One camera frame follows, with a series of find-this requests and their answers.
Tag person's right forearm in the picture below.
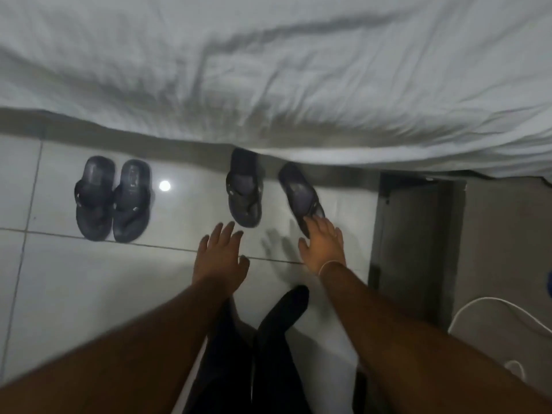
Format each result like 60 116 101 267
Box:
318 262 552 414

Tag white cable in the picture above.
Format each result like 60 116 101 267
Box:
447 296 552 383

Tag person's black trousers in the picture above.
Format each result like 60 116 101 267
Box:
182 285 368 414

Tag grey bedside cabinet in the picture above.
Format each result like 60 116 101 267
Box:
368 171 552 399

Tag dark flip-flop slipper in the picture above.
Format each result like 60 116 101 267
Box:
225 147 264 229
278 162 326 239
74 156 117 242
112 159 153 244

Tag person's right hand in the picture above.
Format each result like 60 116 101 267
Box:
298 215 347 276

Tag person's left forearm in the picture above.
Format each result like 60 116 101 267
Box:
0 278 235 414

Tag white bed sheet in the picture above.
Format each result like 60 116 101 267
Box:
0 0 552 182

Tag thin thread wristband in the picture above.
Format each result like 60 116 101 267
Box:
318 260 346 277

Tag person's left hand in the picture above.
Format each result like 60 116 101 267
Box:
192 221 251 298

